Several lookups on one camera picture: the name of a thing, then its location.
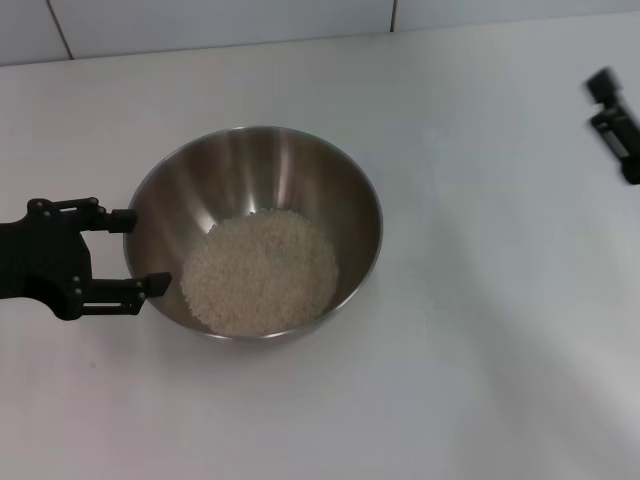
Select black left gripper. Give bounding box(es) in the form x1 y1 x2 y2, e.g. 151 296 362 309
0 196 174 322

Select white rice grains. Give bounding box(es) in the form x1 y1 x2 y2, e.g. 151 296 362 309
179 208 340 337

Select stainless steel mixing bowl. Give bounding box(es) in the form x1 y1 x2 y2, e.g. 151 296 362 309
122 125 384 343

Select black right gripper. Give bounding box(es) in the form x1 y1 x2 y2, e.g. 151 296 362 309
581 64 640 188

